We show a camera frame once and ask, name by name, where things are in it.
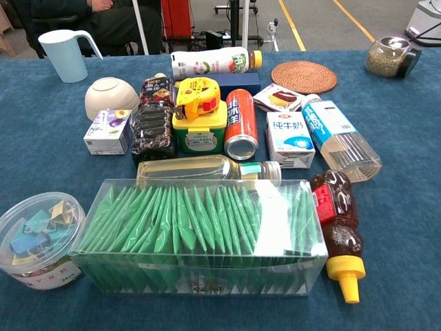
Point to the yellow tape measure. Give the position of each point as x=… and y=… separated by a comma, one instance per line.
x=198, y=93

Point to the pale yellow liquid bottle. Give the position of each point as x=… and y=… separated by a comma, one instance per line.
x=193, y=169

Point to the green tub with yellow lid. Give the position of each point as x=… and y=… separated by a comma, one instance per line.
x=200, y=138

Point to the orange soda can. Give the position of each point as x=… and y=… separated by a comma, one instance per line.
x=241, y=120

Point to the clear box of green sachets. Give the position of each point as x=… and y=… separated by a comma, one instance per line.
x=200, y=234

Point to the white blue milk carton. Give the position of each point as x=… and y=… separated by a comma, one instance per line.
x=289, y=138

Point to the dark coffee drink bottle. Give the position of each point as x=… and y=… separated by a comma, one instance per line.
x=153, y=127

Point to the navy blue rectangular box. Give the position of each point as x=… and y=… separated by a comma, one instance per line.
x=241, y=84

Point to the white red snack packet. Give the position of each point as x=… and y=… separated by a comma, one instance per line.
x=279, y=98

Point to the white yogurt drink bottle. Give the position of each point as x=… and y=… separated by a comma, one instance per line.
x=206, y=63

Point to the purple white juice carton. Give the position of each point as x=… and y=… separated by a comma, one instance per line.
x=108, y=132

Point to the round woven rattan coaster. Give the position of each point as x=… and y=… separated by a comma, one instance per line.
x=303, y=77

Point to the clear bottle with blue label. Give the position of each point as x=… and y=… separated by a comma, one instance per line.
x=337, y=134

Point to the black pedal box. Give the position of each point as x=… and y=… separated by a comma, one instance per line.
x=213, y=39

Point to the honey squeeze bottle yellow nozzle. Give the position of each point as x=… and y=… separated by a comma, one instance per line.
x=339, y=220

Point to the beige upturned bowl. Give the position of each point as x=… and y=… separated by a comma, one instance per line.
x=110, y=94

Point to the black tripod stand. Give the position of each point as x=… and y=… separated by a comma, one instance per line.
x=235, y=20

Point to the white power strip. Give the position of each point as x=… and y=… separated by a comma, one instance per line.
x=273, y=29

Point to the red cabinet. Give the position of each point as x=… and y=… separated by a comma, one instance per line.
x=177, y=17

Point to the seated person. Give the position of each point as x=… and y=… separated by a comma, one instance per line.
x=113, y=24

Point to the blue table cloth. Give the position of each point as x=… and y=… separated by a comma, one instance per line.
x=396, y=138

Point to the light blue plastic pitcher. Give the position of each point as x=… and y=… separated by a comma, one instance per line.
x=65, y=58

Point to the round tub of binder clips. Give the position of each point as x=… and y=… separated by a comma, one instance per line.
x=38, y=238

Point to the glass jar of grains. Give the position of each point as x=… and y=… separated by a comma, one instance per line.
x=386, y=58

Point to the black office chair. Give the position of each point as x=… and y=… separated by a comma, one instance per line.
x=51, y=19

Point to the white appliance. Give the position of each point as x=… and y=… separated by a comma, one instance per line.
x=422, y=20

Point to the light wooden furniture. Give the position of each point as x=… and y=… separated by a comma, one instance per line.
x=5, y=31

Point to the white frame pole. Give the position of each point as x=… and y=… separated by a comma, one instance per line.
x=139, y=27
x=245, y=20

